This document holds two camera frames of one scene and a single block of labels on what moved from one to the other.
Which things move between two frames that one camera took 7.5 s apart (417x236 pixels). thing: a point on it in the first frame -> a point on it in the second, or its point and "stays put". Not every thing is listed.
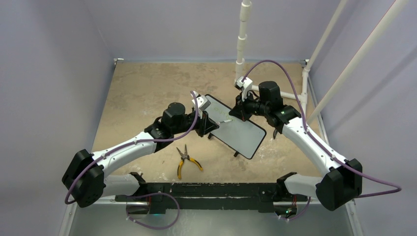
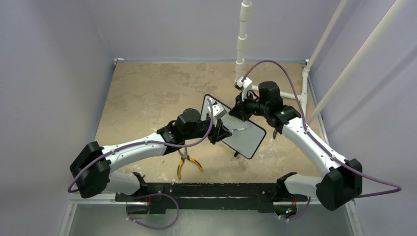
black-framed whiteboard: [244, 136] stays put
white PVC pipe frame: [303, 98] stays put
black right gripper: [239, 110] stays put
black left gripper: [205, 124] -> [218, 132]
